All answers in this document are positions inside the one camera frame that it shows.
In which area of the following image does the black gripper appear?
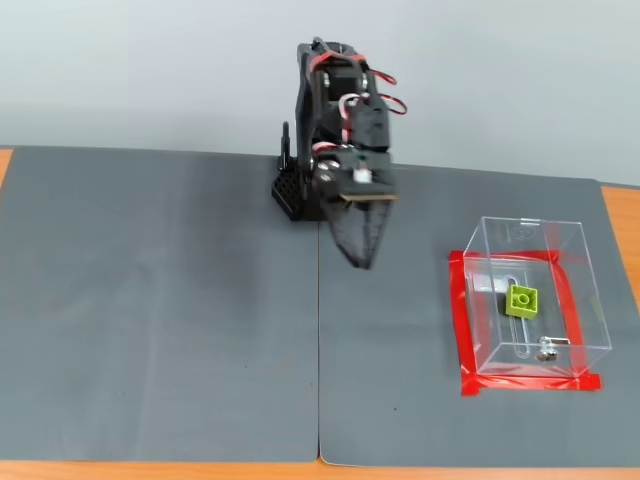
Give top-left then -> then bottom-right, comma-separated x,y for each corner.
310,148 -> 401,271

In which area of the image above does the green lego block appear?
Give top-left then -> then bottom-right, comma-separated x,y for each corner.
503,283 -> 542,320

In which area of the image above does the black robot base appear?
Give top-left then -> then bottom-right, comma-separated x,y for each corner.
268,167 -> 326,224

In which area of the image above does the silver metal box lock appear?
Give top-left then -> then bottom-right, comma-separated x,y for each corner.
535,336 -> 572,363

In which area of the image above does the transparent acrylic box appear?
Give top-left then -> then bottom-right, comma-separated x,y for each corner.
462,215 -> 614,380

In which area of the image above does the black table clamp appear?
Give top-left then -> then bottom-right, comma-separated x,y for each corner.
276,121 -> 293,172

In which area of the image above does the red tape strip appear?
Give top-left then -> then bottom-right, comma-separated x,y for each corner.
448,251 -> 480,387
459,372 -> 603,398
551,252 -> 590,381
448,248 -> 562,265

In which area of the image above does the brown cardboard camera plate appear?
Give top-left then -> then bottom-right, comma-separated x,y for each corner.
339,192 -> 401,207

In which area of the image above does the red white servo cable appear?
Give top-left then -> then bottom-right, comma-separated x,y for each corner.
337,92 -> 362,147

